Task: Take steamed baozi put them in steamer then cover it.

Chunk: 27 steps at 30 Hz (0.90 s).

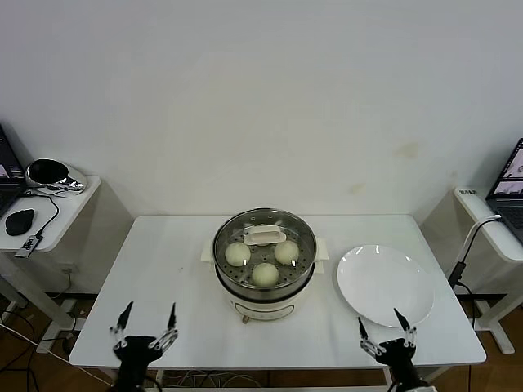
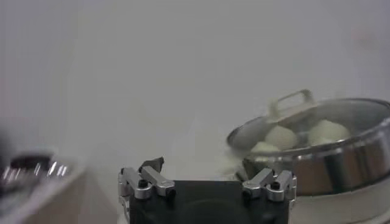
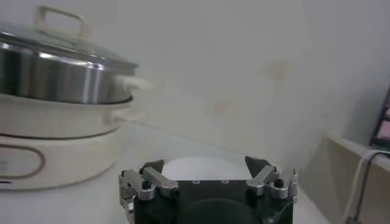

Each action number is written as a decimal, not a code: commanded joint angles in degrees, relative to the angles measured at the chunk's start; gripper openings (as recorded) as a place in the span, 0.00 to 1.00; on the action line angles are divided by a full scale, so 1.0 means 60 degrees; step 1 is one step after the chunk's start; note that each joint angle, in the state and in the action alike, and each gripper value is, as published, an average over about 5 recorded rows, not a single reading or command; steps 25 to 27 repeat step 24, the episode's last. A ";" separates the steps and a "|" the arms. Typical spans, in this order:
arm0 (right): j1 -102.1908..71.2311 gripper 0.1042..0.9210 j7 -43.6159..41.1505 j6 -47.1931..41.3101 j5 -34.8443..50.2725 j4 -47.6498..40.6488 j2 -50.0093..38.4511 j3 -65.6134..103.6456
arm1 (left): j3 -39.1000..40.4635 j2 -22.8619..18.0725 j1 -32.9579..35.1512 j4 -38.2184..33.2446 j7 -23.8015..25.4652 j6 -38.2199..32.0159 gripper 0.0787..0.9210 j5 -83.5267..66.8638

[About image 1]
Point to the dark laptop beside mouse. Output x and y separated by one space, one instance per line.
8 192

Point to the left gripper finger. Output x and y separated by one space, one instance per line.
124 316
172 318

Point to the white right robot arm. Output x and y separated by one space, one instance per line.
402 375

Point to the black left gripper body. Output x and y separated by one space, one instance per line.
135 348

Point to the white side table with headset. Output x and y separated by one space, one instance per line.
77 200

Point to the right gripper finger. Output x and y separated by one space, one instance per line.
403 322
363 330

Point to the black computer mouse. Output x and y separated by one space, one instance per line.
19 221

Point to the chrome headset with black visor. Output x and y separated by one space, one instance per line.
73 179

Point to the white round plate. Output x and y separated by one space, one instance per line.
384 286

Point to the white work table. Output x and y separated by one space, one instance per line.
196 326

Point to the cream electric cooking pot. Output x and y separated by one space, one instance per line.
265 306

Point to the perforated stainless steamer basket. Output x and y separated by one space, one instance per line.
305 277

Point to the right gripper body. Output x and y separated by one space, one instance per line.
394 352

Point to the grey usb hub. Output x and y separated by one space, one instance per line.
28 245

